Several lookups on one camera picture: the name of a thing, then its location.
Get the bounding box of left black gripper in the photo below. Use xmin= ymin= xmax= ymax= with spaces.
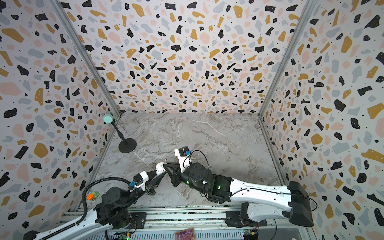
xmin=122 ymin=167 xmax=167 ymax=210

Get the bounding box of white earbud charging case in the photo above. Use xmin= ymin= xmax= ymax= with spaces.
xmin=156 ymin=162 xmax=166 ymax=175

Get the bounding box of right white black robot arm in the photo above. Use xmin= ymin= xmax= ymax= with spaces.
xmin=156 ymin=162 xmax=314 ymax=227

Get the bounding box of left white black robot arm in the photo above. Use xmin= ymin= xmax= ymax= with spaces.
xmin=23 ymin=170 xmax=166 ymax=240

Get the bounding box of microphone stand with green ball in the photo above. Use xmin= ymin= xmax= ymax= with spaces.
xmin=103 ymin=113 xmax=137 ymax=154

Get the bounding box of orange green connector block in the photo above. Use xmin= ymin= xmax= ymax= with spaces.
xmin=86 ymin=191 xmax=100 ymax=201

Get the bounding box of pink circuit board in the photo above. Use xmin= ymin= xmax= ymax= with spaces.
xmin=175 ymin=228 xmax=195 ymax=240

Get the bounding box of small electronics board with leds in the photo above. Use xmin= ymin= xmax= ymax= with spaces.
xmin=118 ymin=232 xmax=133 ymax=240

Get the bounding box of right small electronics board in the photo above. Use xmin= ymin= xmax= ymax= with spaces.
xmin=243 ymin=229 xmax=259 ymax=240

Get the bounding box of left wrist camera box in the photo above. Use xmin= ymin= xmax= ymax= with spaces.
xmin=133 ymin=171 xmax=149 ymax=191

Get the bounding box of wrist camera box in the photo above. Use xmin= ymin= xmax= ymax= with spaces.
xmin=133 ymin=171 xmax=149 ymax=191
xmin=175 ymin=147 xmax=191 ymax=173

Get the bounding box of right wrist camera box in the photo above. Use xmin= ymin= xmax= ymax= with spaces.
xmin=175 ymin=147 xmax=191 ymax=173

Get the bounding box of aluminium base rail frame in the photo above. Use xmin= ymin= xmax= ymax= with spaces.
xmin=53 ymin=205 xmax=314 ymax=240

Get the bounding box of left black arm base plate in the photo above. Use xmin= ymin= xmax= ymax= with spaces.
xmin=121 ymin=212 xmax=147 ymax=232

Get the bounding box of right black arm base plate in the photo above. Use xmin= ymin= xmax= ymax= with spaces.
xmin=225 ymin=211 xmax=267 ymax=228

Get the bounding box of black corrugated cable conduit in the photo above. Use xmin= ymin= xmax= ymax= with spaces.
xmin=38 ymin=176 xmax=133 ymax=240

